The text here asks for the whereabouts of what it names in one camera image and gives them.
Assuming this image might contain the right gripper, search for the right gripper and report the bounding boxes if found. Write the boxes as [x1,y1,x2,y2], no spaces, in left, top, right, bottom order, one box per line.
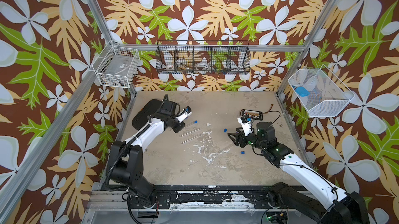
[227,126,267,152]

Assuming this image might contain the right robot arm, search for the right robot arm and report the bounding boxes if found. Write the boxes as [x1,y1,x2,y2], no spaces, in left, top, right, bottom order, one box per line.
[228,116,370,224]

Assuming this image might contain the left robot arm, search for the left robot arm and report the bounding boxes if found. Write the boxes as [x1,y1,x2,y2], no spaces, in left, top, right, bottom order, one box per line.
[102,94,192,207]

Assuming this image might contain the black tool case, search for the black tool case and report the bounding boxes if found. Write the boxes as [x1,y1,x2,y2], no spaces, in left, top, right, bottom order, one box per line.
[132,99,162,130]

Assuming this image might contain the clear plastic box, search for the clear plastic box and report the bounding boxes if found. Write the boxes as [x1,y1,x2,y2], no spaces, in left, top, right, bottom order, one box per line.
[105,55,133,76]

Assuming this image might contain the blue item in basket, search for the blue item in basket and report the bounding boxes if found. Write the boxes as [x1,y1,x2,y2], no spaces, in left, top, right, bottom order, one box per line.
[295,87,310,97]

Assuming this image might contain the white mesh basket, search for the white mesh basket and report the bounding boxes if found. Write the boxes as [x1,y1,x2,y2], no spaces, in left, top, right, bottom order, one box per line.
[288,68,355,118]

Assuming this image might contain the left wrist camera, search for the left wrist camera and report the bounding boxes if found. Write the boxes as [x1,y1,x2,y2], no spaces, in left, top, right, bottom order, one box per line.
[176,106,192,123]

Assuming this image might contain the black wire basket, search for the black wire basket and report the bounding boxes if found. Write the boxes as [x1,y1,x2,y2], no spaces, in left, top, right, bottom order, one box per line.
[155,40,251,75]

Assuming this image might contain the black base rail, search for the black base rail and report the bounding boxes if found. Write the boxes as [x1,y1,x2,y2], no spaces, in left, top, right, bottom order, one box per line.
[127,185,297,209]

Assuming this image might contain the white wire basket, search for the white wire basket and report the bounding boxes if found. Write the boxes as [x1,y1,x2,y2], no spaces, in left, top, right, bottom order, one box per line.
[94,46,140,88]

